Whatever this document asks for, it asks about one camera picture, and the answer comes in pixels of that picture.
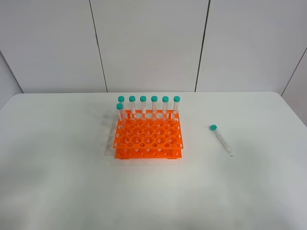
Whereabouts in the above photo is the orange test tube rack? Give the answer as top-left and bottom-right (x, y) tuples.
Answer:
(113, 110), (184, 160)

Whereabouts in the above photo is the teal capped test tube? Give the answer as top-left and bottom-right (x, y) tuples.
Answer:
(210, 124), (231, 154)

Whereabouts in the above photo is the second row tube left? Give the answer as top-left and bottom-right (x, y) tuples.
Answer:
(116, 103), (125, 121)

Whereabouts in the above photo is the back row tube far left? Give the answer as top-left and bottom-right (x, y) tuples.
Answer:
(118, 95), (126, 112)

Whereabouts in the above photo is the back row tube far right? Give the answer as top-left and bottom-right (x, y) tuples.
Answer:
(173, 96), (180, 114)

